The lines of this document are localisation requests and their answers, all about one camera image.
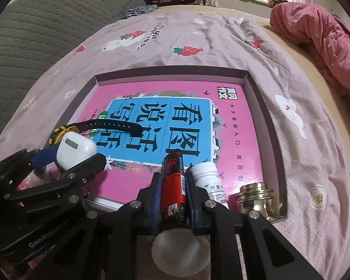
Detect white earbuds case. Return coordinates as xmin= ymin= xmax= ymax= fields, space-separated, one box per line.
xmin=56 ymin=132 xmax=98 ymax=170

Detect white pill bottle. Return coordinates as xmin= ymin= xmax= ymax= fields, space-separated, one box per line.
xmin=190 ymin=162 xmax=229 ymax=209

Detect brown patterned blanket on sill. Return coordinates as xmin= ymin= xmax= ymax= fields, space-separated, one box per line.
xmin=257 ymin=0 xmax=287 ymax=8

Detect pink quilt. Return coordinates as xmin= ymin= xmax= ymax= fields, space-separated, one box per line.
xmin=270 ymin=2 xmax=350 ymax=95

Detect red black lighter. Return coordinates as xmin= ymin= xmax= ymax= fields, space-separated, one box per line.
xmin=161 ymin=150 xmax=186 ymax=218

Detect grey quilted headboard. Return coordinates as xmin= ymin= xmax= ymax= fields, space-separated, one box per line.
xmin=0 ymin=0 xmax=144 ymax=134

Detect pink blue workbook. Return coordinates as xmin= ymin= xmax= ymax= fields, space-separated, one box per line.
xmin=78 ymin=81 xmax=263 ymax=203

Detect gold metal knob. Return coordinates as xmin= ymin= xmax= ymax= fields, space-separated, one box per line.
xmin=235 ymin=183 xmax=279 ymax=222

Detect yellow black wrist watch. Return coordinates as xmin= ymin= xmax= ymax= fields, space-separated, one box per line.
xmin=48 ymin=119 xmax=143 ymax=145

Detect dark patterned cloth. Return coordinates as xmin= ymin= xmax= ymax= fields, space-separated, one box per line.
xmin=122 ymin=5 xmax=158 ymax=20

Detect shallow purple cardboard box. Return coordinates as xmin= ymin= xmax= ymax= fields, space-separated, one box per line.
xmin=57 ymin=66 xmax=288 ymax=222

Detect white bottle cap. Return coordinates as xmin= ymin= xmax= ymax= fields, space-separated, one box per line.
xmin=151 ymin=228 xmax=210 ymax=277

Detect strawberry bear bed sheet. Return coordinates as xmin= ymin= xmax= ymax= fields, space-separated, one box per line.
xmin=0 ymin=6 xmax=350 ymax=279

